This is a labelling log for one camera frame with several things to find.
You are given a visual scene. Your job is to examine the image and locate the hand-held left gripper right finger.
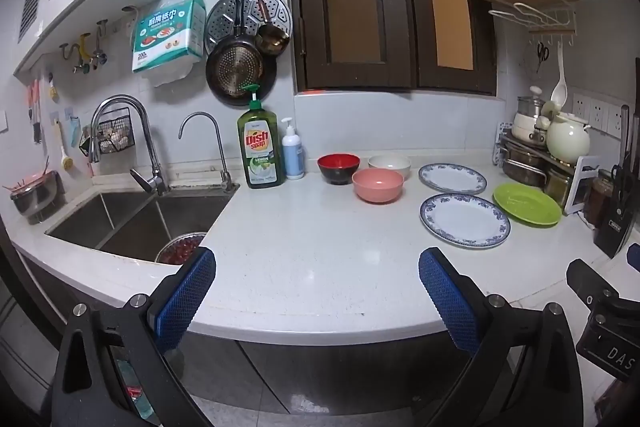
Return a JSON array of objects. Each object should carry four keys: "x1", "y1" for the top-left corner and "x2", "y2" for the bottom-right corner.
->
[{"x1": 418, "y1": 247, "x2": 596, "y2": 427}]

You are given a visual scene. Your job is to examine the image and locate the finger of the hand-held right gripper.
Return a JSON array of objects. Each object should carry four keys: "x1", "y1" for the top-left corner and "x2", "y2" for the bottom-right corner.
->
[{"x1": 566, "y1": 258, "x2": 621, "y2": 308}]

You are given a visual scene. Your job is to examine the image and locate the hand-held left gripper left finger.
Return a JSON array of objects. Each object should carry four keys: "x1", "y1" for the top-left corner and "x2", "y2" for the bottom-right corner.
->
[{"x1": 40, "y1": 246, "x2": 217, "y2": 427}]

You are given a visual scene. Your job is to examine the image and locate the blue floral rimmed plate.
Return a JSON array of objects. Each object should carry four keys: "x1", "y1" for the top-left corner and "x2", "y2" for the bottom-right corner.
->
[
  {"x1": 419, "y1": 193, "x2": 512, "y2": 250},
  {"x1": 418, "y1": 163, "x2": 488, "y2": 196}
]

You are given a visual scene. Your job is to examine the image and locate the white bowl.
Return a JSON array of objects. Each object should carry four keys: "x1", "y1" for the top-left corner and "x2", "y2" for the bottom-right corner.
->
[{"x1": 368, "y1": 155, "x2": 412, "y2": 182}]

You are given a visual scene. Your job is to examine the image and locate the red and black bowl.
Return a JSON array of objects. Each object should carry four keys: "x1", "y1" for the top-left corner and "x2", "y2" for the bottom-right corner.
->
[{"x1": 317, "y1": 153, "x2": 361, "y2": 186}]

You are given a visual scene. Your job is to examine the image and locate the steel strainer with red fruit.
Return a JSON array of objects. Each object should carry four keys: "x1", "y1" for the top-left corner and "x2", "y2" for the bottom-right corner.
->
[{"x1": 154, "y1": 231, "x2": 208, "y2": 265}]

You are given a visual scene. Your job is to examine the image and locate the black knife block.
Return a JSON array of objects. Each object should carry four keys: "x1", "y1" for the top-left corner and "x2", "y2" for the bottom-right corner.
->
[{"x1": 594, "y1": 104, "x2": 640, "y2": 259}]

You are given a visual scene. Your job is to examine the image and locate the brown jar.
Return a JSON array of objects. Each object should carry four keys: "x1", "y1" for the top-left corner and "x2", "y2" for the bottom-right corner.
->
[{"x1": 582, "y1": 169, "x2": 615, "y2": 228}]

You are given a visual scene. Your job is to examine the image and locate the stainless steel sink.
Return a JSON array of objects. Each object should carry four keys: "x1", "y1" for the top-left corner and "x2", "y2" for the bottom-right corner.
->
[{"x1": 45, "y1": 184, "x2": 241, "y2": 265}]

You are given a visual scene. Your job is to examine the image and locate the small stainless steel pot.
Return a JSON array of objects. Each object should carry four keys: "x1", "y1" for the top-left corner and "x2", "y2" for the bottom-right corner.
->
[{"x1": 544, "y1": 164, "x2": 576, "y2": 208}]

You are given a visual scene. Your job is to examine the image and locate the green plate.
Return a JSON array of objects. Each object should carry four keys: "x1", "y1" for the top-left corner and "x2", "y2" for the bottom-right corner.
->
[{"x1": 492, "y1": 183, "x2": 563, "y2": 228}]

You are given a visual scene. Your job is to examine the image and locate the grey base cabinet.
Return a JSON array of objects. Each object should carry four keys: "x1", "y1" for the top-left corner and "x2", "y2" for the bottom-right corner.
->
[{"x1": 0, "y1": 252, "x2": 501, "y2": 427}]

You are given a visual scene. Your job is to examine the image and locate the large stainless steel pot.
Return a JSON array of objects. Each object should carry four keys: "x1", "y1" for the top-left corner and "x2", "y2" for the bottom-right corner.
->
[{"x1": 501, "y1": 146, "x2": 548, "y2": 188}]

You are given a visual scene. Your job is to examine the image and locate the cream ceramic pot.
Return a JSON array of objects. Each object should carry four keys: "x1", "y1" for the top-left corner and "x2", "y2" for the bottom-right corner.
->
[{"x1": 545, "y1": 111, "x2": 592, "y2": 165}]

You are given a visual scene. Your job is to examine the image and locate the small gooseneck faucet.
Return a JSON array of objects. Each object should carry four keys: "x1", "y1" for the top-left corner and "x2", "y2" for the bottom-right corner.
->
[{"x1": 178, "y1": 112, "x2": 234, "y2": 192}]

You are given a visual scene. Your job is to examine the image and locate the large chrome faucet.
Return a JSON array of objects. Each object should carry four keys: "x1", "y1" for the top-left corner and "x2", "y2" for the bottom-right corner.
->
[{"x1": 89, "y1": 95, "x2": 171, "y2": 196}]

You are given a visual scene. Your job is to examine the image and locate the white kitchen shelf rack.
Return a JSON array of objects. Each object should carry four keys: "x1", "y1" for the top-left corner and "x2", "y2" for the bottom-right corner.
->
[{"x1": 494, "y1": 122, "x2": 603, "y2": 216}]

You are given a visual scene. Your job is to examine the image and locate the white pot with glass lid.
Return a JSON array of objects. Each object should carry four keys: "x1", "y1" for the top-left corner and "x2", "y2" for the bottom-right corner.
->
[{"x1": 511, "y1": 86, "x2": 551, "y2": 148}]

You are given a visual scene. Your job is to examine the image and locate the green dish soap bottle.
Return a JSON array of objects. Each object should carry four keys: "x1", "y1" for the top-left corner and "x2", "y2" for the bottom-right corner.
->
[{"x1": 237, "y1": 83, "x2": 287, "y2": 190}]

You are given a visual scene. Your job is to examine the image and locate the white pump bottle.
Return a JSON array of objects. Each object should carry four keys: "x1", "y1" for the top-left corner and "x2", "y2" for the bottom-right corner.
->
[{"x1": 280, "y1": 117, "x2": 306, "y2": 180}]

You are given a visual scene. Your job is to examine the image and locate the metal bowl with pink colander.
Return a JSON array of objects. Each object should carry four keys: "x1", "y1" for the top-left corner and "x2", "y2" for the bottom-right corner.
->
[{"x1": 2, "y1": 169, "x2": 66, "y2": 225}]

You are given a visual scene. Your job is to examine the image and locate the yellow dish brush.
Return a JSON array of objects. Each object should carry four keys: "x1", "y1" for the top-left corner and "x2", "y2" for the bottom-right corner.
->
[{"x1": 54, "y1": 109, "x2": 73, "y2": 172}]

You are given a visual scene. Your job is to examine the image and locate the white plastic ladle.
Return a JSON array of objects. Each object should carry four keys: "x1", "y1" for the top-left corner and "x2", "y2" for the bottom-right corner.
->
[{"x1": 550, "y1": 41, "x2": 570, "y2": 105}]

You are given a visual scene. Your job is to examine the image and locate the perforated dark frying pan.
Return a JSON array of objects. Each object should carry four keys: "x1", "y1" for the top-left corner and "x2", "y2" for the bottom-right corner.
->
[{"x1": 205, "y1": 0, "x2": 278, "y2": 108}]

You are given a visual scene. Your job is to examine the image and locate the pink and black hanging utensil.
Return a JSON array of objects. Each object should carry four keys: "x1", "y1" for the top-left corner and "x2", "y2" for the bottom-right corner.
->
[{"x1": 27, "y1": 79, "x2": 43, "y2": 145}]

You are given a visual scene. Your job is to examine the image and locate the paper towel pack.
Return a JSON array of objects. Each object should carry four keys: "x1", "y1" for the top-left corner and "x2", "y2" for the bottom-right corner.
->
[{"x1": 131, "y1": 0, "x2": 207, "y2": 88}]

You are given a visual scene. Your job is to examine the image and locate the brass ladle pot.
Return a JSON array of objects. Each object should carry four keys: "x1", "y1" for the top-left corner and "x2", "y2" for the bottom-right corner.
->
[{"x1": 254, "y1": 0, "x2": 292, "y2": 56}]

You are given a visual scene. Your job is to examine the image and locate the round steel steamer plate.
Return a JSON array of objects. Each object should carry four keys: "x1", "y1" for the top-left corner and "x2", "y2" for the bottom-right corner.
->
[{"x1": 205, "y1": 0, "x2": 292, "y2": 58}]

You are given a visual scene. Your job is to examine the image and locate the dark wooden window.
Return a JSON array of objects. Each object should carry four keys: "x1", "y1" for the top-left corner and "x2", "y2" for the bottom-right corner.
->
[{"x1": 284, "y1": 0, "x2": 498, "y2": 96}]

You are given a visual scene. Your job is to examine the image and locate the white wall power outlets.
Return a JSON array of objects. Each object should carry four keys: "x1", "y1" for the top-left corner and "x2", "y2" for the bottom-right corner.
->
[{"x1": 571, "y1": 92, "x2": 623, "y2": 138}]

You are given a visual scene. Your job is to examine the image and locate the black wire basket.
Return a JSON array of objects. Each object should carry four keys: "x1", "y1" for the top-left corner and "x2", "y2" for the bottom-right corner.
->
[{"x1": 95, "y1": 107, "x2": 137, "y2": 155}]

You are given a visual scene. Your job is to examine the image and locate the white wire hanging rack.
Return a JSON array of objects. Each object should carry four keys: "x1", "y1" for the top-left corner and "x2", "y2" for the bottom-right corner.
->
[{"x1": 487, "y1": 2, "x2": 576, "y2": 45}]

